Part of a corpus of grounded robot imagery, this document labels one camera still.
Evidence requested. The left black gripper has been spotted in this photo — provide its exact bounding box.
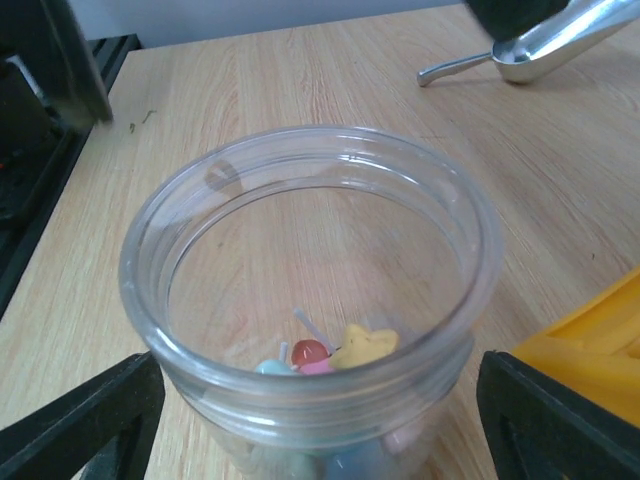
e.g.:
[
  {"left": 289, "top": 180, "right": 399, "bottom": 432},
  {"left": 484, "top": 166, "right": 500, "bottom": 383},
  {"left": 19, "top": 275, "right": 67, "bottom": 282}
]
[{"left": 464, "top": 0, "right": 570, "bottom": 42}]

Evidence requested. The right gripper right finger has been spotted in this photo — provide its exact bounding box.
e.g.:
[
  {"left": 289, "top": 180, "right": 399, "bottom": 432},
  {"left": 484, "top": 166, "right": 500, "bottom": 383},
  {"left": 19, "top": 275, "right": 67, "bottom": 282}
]
[{"left": 476, "top": 351, "right": 639, "bottom": 479}]

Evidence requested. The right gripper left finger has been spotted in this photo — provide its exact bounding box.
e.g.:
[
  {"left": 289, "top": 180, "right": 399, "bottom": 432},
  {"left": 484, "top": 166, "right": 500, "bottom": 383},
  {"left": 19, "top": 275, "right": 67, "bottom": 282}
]
[{"left": 1, "top": 352, "right": 165, "bottom": 479}]

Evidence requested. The metal scoop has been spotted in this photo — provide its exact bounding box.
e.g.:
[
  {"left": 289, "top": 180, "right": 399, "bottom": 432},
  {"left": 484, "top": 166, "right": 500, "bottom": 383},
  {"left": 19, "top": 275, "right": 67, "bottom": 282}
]
[{"left": 417, "top": 0, "right": 639, "bottom": 87}]

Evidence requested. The yellow bin with star candies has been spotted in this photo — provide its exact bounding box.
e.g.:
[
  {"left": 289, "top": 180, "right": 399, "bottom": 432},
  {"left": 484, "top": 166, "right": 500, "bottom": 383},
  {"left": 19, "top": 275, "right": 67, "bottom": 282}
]
[{"left": 511, "top": 268, "right": 639, "bottom": 426}]

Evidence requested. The clear glass jar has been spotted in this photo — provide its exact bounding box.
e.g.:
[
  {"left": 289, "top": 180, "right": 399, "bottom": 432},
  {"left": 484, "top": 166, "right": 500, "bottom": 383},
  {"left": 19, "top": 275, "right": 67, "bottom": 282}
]
[{"left": 119, "top": 126, "right": 503, "bottom": 479}]

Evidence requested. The black mounting rail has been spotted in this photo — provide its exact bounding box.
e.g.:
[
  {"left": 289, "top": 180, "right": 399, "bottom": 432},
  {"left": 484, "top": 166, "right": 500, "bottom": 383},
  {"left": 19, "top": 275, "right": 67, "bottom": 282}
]
[{"left": 0, "top": 34, "right": 141, "bottom": 321}]

